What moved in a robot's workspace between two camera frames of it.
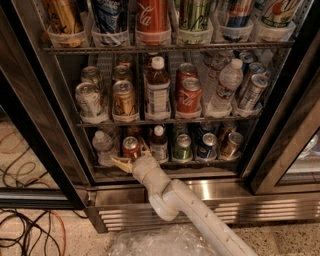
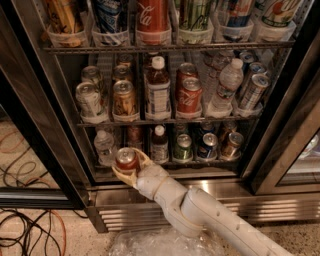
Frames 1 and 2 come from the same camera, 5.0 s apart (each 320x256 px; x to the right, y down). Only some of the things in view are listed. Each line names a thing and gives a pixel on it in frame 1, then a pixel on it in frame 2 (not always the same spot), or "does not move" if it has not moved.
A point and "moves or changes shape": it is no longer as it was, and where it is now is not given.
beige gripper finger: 144,148 to 143,159
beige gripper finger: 125,164 to 129,179
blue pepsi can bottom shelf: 208,152 does not move
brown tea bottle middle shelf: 157,84 does not move
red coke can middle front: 188,94 does not move
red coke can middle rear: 185,70 does not move
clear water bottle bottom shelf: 103,144 does not move
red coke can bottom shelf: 131,147 moves or changes shape
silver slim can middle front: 256,88 does not move
